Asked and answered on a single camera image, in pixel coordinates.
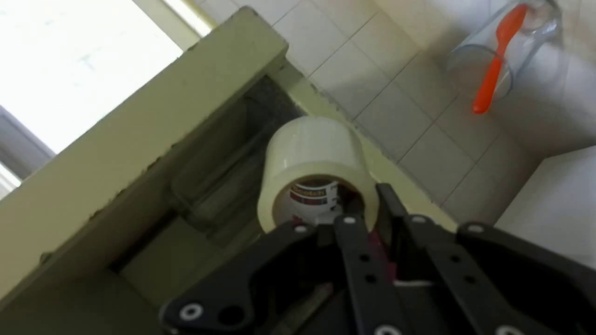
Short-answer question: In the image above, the clear drinking glass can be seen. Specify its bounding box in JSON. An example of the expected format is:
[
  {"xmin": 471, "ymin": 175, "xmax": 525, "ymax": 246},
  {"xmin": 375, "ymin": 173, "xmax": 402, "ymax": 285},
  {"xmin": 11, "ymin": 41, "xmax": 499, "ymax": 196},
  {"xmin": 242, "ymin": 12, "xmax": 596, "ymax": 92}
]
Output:
[{"xmin": 445, "ymin": 0, "xmax": 566, "ymax": 103}]

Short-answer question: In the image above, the white masking tape roll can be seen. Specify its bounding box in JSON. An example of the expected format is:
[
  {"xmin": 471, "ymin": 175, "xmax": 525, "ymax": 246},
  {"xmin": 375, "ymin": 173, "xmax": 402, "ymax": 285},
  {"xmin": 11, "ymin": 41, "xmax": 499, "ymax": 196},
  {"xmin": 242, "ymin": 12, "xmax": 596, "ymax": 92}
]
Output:
[{"xmin": 255, "ymin": 114, "xmax": 380, "ymax": 237}]

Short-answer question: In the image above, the narrow pale green wall cabinet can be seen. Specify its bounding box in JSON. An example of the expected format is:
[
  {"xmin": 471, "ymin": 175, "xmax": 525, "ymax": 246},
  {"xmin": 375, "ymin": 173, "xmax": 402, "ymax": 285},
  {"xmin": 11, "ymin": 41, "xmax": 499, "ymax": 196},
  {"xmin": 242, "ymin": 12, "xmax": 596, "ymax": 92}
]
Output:
[{"xmin": 0, "ymin": 6, "xmax": 313, "ymax": 335}]

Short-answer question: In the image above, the orange plastic spoon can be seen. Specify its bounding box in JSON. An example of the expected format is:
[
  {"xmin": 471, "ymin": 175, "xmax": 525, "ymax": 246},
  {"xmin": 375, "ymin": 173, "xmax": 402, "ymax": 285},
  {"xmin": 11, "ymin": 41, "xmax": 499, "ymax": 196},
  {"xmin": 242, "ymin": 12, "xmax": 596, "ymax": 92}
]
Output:
[{"xmin": 471, "ymin": 2, "xmax": 531, "ymax": 118}]

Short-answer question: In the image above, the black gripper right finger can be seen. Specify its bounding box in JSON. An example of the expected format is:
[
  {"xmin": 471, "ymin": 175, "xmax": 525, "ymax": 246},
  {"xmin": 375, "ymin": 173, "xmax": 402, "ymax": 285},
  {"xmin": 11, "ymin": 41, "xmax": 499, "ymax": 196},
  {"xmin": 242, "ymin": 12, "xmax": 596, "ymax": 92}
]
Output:
[{"xmin": 373, "ymin": 181, "xmax": 548, "ymax": 335}]

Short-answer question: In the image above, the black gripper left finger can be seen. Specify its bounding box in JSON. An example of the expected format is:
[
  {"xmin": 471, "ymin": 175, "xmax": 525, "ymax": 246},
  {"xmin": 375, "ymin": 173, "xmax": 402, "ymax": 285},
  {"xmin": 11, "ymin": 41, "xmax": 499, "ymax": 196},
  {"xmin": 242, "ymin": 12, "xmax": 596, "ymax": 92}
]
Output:
[{"xmin": 332, "ymin": 213, "xmax": 408, "ymax": 335}]

